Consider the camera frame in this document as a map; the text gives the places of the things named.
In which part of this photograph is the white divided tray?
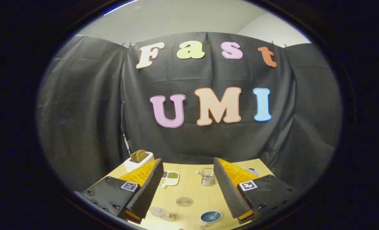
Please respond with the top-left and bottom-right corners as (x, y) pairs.
(159, 171), (179, 188)

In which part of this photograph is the clear plastic bottle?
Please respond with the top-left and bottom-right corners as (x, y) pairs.
(149, 207), (175, 221)

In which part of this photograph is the black backdrop cloth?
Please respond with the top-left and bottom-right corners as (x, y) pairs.
(37, 32), (342, 192)

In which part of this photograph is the printed round coaster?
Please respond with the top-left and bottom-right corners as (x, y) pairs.
(176, 197), (194, 207)

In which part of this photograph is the white cup blue inside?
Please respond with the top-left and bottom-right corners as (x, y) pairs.
(200, 211), (222, 226)

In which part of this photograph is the square glass container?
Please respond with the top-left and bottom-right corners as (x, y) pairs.
(201, 168), (215, 186)

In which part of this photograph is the wooden table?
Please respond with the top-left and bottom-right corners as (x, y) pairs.
(87, 158), (274, 230)

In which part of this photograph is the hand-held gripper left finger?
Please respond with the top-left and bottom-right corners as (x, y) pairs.
(75, 158), (164, 224)

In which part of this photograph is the white toaster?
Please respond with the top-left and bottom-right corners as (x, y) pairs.
(124, 151), (155, 172)

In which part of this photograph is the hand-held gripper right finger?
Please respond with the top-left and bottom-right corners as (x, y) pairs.
(213, 157), (295, 224)

